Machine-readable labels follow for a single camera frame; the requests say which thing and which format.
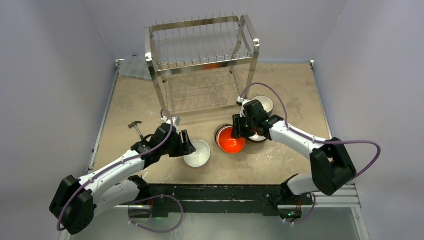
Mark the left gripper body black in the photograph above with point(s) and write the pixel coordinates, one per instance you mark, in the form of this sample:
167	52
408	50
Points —
173	149

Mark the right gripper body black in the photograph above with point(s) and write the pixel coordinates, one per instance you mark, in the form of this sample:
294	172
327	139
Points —
238	126

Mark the orange bowl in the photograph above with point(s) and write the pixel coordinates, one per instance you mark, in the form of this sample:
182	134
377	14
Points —
228	144

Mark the stainless steel dish rack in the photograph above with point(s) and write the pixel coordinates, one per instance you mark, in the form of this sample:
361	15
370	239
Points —
202	64

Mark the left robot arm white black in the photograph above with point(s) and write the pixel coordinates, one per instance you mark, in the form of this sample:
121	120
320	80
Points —
78	200

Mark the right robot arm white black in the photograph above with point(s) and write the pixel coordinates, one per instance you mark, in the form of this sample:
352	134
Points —
330	163

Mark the white bowl red patterned outside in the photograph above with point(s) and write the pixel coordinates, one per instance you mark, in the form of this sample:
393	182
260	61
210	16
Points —
219	129

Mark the white bowl brown outside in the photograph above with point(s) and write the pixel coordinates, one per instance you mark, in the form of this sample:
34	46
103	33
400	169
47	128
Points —
256	139

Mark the white bowl teal outside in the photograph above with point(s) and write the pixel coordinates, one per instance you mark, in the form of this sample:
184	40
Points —
267	103

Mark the black hammer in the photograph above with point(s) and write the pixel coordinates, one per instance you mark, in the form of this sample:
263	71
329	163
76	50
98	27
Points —
134	125

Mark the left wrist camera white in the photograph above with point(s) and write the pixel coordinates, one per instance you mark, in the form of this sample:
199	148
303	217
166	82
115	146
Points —
167	118

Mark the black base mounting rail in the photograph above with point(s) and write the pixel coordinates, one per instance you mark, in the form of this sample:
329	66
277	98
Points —
267	200

